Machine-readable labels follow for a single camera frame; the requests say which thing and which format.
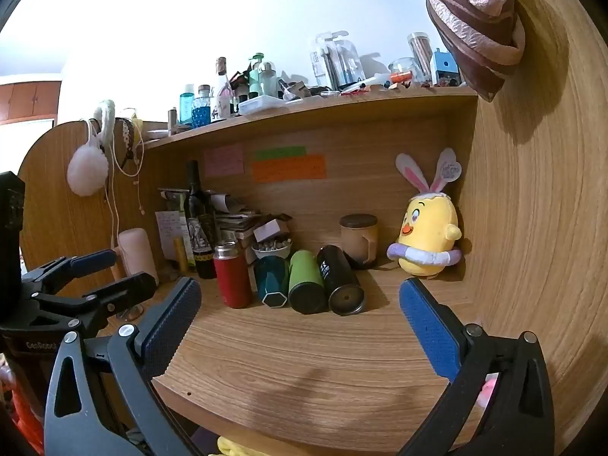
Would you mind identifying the blue pencil sharpener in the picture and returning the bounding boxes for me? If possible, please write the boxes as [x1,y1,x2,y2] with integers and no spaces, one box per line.
[430,49,459,87]

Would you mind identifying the white tray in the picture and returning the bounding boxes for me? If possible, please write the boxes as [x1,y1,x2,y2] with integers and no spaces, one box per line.
[237,95,288,117]

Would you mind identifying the wooden desk hutch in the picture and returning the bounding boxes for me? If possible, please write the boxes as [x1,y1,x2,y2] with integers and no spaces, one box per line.
[16,0,597,442]

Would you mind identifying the wooden cabinet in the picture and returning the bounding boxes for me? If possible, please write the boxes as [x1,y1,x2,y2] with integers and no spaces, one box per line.
[0,81,63,122]

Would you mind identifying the orange sticky note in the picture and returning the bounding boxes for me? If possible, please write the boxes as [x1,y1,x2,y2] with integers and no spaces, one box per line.
[252,154,328,184]

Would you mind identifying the yellow cloth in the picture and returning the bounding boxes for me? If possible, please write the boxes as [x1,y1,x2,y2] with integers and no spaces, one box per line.
[217,436,260,456]

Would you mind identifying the black container with yellow band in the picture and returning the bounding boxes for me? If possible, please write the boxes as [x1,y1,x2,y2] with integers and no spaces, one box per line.
[194,246,218,280]

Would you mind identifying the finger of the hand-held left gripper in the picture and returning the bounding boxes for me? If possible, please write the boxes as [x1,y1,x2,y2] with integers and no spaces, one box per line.
[21,249,118,298]
[33,271,158,338]

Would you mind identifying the black cup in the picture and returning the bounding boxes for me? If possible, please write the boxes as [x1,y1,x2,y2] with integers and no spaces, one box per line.
[316,244,367,317]

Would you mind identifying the green sticky note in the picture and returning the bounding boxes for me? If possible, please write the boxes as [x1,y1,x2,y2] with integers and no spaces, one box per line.
[255,146,307,161]

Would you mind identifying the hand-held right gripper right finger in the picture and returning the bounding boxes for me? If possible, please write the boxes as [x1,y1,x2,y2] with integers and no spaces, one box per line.
[395,277,556,456]

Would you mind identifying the brown scarf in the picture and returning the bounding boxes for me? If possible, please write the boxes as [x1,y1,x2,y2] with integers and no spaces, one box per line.
[424,0,526,103]

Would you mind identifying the yellow chick plush toy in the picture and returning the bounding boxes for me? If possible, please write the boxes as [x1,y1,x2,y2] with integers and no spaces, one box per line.
[386,147,464,279]

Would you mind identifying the white fluffy earmuffs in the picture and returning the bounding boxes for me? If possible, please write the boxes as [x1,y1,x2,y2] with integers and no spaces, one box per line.
[66,100,117,198]

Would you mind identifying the white bowl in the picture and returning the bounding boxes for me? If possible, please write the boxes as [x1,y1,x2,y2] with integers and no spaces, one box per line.
[251,240,291,260]

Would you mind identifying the teal bottle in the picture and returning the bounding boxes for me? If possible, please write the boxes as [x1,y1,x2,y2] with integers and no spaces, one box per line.
[179,84,195,125]

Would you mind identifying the clear bottle with cork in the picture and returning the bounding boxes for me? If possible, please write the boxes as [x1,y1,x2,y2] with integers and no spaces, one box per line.
[212,58,234,120]

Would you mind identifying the teal faceted cup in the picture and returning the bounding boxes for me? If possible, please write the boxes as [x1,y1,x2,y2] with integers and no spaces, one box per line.
[253,255,290,310]

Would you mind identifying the brown mug with lid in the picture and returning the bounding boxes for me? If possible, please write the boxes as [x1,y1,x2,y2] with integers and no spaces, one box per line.
[339,214,379,269]

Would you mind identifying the pink object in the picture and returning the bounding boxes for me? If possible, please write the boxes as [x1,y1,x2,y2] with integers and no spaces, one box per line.
[479,374,500,410]

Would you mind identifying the white paper note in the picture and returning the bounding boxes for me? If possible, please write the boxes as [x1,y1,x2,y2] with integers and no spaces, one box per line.
[156,210,184,260]

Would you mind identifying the small white box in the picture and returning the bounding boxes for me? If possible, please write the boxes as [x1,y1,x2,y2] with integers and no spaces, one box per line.
[253,221,282,243]

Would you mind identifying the clear jar of pencils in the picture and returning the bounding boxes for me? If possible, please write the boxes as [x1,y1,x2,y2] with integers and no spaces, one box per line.
[407,32,433,87]

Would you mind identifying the pink sticky note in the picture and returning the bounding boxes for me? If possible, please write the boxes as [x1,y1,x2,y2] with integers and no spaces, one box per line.
[204,144,246,177]

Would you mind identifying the green cup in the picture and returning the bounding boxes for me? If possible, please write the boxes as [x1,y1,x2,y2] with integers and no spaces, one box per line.
[288,249,328,315]

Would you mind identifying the red thermos cup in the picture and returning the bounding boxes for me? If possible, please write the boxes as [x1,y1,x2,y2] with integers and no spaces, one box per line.
[212,240,253,309]

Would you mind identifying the mint green pump bottle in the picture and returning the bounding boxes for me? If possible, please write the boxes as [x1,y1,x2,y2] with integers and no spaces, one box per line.
[249,52,267,98]

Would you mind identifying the orange cloth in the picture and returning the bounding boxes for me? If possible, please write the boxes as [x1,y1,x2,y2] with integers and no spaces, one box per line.
[8,380,47,456]

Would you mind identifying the blue liquid bottle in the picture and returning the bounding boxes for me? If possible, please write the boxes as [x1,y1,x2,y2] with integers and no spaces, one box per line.
[191,84,212,128]

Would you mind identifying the glass jar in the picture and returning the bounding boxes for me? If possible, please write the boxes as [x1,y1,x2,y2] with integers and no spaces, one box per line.
[388,57,419,89]

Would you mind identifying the pink cylindrical container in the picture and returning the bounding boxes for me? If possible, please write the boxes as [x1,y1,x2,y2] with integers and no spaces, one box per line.
[118,228,160,287]

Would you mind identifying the stack of books and papers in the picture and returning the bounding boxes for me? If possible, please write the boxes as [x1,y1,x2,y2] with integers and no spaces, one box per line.
[159,187,291,249]

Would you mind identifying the dark wine bottle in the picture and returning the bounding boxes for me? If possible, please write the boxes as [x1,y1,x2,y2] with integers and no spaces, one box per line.
[183,160,213,253]

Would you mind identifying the yellow tube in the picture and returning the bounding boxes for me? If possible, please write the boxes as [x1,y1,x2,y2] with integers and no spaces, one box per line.
[173,237,189,272]

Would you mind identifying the clear plastic package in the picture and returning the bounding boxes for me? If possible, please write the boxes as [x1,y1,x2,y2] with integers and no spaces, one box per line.
[311,31,364,91]

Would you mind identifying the white earphone cable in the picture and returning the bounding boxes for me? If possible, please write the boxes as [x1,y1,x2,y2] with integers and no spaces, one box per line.
[102,149,146,249]

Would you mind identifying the dark headband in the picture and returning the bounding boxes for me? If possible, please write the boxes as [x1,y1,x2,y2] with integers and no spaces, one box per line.
[116,118,144,177]

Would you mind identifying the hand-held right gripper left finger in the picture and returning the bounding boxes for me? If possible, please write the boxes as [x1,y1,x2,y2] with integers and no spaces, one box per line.
[44,275,203,456]

